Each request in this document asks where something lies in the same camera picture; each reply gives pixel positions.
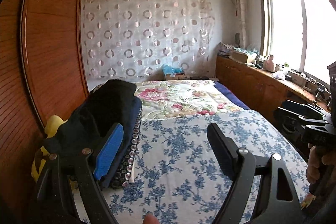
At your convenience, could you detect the black t-shirt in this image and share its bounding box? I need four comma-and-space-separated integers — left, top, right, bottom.
43, 80, 136, 155

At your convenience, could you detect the blue and white floral sheet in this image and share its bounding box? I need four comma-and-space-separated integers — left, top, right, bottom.
103, 110, 309, 223

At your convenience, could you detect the cardboard box on desk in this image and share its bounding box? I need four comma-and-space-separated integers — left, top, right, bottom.
230, 50, 254, 64

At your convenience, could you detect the wooden wardrobe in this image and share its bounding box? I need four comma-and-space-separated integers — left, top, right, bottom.
1, 0, 88, 223

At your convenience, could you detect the window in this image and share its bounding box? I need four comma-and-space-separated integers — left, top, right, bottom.
261, 0, 335, 85

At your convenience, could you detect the folded navy garment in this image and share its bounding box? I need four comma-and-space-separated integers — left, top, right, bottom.
100, 97, 142, 188

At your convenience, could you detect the pink bottle on desk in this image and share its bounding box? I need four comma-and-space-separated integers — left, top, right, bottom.
263, 55, 276, 73

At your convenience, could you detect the yellow plush toy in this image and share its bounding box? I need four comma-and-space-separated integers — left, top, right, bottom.
31, 114, 68, 184

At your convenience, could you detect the right hand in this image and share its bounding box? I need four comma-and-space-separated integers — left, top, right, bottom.
306, 144, 335, 184

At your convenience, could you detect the circle patterned wall curtain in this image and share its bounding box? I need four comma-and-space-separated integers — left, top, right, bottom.
81, 0, 215, 82

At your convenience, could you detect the blue blanket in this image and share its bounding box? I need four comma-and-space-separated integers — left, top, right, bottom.
214, 81, 249, 110

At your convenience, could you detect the floral quilt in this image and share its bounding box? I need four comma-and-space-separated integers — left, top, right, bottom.
134, 80, 243, 120

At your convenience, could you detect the long wooden cabinet desk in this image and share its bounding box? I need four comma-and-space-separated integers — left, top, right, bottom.
215, 56, 315, 127

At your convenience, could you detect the left hand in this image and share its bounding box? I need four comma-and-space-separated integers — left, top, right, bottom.
142, 214, 159, 224

